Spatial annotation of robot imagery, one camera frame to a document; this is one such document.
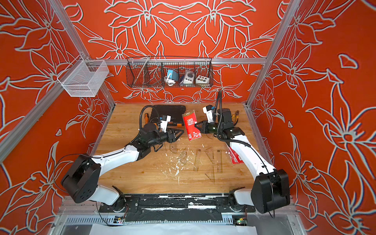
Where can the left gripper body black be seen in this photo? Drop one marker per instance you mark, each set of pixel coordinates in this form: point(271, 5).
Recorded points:
point(160, 138)

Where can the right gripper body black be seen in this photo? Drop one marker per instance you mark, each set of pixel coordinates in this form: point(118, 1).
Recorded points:
point(214, 128)

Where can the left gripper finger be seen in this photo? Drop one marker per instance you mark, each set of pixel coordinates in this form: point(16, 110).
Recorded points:
point(175, 137)
point(177, 131)

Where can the red ruler set package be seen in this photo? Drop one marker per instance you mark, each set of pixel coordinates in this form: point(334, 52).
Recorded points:
point(235, 159)
point(190, 119)

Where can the clear protractor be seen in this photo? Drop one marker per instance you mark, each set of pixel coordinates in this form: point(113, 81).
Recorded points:
point(210, 136)
point(173, 148)

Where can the clear triangle ruler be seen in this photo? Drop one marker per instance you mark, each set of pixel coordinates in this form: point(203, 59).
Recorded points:
point(183, 157)
point(210, 155)

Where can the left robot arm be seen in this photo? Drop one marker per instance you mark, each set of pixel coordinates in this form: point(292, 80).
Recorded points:
point(82, 179)

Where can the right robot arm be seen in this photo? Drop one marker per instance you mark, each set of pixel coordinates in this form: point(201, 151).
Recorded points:
point(270, 190)

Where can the black orange tool case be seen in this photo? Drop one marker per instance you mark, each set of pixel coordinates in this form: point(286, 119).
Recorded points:
point(175, 111)

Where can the white dotted cube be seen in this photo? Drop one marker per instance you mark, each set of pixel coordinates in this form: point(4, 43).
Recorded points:
point(201, 80)

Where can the white timer device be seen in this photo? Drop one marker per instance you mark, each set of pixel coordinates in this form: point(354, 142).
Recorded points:
point(187, 78)

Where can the blue white small box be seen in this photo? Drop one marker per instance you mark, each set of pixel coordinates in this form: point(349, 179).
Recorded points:
point(172, 75)

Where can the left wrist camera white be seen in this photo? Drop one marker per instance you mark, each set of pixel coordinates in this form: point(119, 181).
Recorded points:
point(164, 120)

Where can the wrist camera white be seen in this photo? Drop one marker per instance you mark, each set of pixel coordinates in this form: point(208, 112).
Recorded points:
point(164, 120)
point(208, 111)

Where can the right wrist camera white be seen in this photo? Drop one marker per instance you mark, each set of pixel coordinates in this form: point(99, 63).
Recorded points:
point(208, 111)

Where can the black wire wall basket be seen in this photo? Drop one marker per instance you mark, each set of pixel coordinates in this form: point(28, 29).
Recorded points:
point(151, 71)

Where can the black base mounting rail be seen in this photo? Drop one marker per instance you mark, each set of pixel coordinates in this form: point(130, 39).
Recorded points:
point(218, 207)

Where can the clear plastic wall bin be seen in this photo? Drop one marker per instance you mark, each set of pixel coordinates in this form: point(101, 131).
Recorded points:
point(83, 78)

